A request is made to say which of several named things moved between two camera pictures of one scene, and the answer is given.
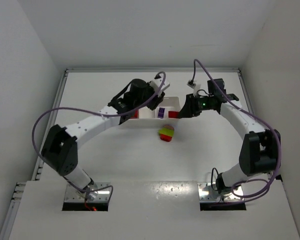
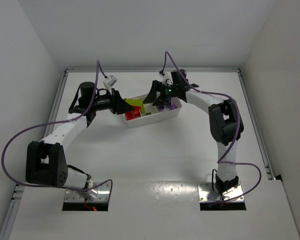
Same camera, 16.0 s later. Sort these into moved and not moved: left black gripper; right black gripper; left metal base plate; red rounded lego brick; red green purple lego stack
Moved: red green purple lego stack; left black gripper; right black gripper
Not moved: left metal base plate; red rounded lego brick
